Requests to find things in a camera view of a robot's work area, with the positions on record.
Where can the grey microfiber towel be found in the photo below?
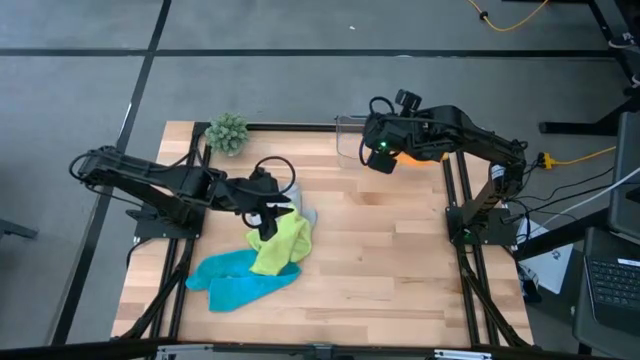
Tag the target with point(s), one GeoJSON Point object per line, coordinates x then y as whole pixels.
{"type": "Point", "coordinates": [309, 216]}

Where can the black desk frame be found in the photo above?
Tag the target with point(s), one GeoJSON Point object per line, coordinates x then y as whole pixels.
{"type": "Point", "coordinates": [570, 128]}

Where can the teal microfiber towel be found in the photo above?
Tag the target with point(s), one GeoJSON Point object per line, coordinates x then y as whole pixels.
{"type": "Point", "coordinates": [235, 290]}

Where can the green artificial potted plant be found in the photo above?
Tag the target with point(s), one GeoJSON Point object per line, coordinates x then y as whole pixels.
{"type": "Point", "coordinates": [227, 134]}

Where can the black side desk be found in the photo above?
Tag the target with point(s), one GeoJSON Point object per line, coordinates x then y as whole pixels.
{"type": "Point", "coordinates": [560, 235]}

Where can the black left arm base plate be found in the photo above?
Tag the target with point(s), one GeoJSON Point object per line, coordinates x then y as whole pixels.
{"type": "Point", "coordinates": [165, 232]}

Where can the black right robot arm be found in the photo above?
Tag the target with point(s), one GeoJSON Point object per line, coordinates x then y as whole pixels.
{"type": "Point", "coordinates": [475, 132]}

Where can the black aluminium table frame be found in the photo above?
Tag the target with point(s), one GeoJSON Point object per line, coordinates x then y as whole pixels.
{"type": "Point", "coordinates": [300, 127]}

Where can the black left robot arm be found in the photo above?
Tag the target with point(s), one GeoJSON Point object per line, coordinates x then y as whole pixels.
{"type": "Point", "coordinates": [190, 182]}

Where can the white paper bag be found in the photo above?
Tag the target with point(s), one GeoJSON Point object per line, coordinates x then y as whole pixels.
{"type": "Point", "coordinates": [550, 270]}

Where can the grey chair leg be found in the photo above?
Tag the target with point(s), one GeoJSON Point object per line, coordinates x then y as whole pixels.
{"type": "Point", "coordinates": [15, 229]}

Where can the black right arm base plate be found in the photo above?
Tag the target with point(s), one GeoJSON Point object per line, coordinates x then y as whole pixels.
{"type": "Point", "coordinates": [505, 232]}

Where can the black laptop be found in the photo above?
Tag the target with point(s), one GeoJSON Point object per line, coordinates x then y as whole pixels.
{"type": "Point", "coordinates": [615, 290]}

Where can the lime green microfiber towel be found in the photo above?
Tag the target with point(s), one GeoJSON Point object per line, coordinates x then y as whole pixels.
{"type": "Point", "coordinates": [285, 245]}

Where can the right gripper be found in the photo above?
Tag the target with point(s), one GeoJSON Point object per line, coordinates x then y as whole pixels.
{"type": "Point", "coordinates": [395, 132]}

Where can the black rig crossbar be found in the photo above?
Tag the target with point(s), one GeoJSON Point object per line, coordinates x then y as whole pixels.
{"type": "Point", "coordinates": [100, 350]}

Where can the dark grey monitor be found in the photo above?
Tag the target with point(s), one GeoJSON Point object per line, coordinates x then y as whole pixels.
{"type": "Point", "coordinates": [627, 175]}

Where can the orange microfiber towel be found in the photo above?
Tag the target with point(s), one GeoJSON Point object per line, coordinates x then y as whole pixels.
{"type": "Point", "coordinates": [420, 161]}

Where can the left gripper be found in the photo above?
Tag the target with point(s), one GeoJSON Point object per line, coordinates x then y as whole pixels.
{"type": "Point", "coordinates": [240, 195]}

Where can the silver metal bracket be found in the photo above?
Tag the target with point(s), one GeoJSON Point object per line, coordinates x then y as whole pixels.
{"type": "Point", "coordinates": [465, 355]}
{"type": "Point", "coordinates": [185, 352]}

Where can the clear plastic bin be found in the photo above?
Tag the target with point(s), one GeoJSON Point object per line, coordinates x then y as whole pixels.
{"type": "Point", "coordinates": [350, 145]}

